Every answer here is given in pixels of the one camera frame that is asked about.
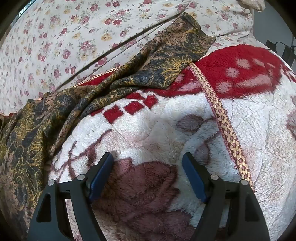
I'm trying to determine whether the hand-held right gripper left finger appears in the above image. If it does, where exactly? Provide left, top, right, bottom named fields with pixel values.
left=27, top=152, right=114, bottom=241

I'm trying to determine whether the cream floral quilt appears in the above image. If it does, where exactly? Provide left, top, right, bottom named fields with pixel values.
left=0, top=0, right=264, bottom=116

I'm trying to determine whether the black object with cable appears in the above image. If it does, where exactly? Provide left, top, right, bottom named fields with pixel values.
left=266, top=40, right=296, bottom=67

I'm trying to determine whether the dark floral patterned garment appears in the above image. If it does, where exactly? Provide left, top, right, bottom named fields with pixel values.
left=0, top=12, right=216, bottom=223

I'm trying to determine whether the red and white fleece blanket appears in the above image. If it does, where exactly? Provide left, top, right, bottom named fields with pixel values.
left=45, top=44, right=296, bottom=241

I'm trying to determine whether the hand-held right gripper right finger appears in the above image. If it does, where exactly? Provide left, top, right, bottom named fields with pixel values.
left=182, top=152, right=270, bottom=241

